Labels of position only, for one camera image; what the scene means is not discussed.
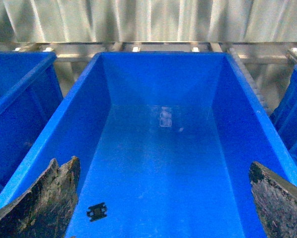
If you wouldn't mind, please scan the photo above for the blue middle bin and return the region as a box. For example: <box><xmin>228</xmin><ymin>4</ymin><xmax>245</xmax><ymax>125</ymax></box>
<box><xmin>0</xmin><ymin>52</ymin><xmax>297</xmax><ymax>238</ymax></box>

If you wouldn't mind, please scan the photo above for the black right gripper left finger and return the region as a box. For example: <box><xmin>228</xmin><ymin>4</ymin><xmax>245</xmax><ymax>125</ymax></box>
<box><xmin>0</xmin><ymin>156</ymin><xmax>80</xmax><ymax>238</ymax></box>

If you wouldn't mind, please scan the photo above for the metal roller rack frame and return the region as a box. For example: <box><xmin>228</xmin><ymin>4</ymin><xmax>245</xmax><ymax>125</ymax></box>
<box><xmin>0</xmin><ymin>42</ymin><xmax>297</xmax><ymax>114</ymax></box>

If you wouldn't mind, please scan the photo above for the blue bin with buttons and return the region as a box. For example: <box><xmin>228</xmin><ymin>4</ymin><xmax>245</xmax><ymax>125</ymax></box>
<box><xmin>0</xmin><ymin>52</ymin><xmax>63</xmax><ymax>193</ymax></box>

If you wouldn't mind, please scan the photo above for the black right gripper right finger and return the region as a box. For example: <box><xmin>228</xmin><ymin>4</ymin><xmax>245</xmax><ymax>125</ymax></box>
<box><xmin>249</xmin><ymin>161</ymin><xmax>297</xmax><ymax>238</ymax></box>

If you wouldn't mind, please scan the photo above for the black plastic clip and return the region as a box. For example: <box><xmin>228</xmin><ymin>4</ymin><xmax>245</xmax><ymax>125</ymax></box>
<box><xmin>86</xmin><ymin>202</ymin><xmax>107</xmax><ymax>222</ymax></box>

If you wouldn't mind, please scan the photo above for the blue right target bin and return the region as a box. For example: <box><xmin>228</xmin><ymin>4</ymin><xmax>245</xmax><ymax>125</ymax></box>
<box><xmin>270</xmin><ymin>65</ymin><xmax>297</xmax><ymax>162</ymax></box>

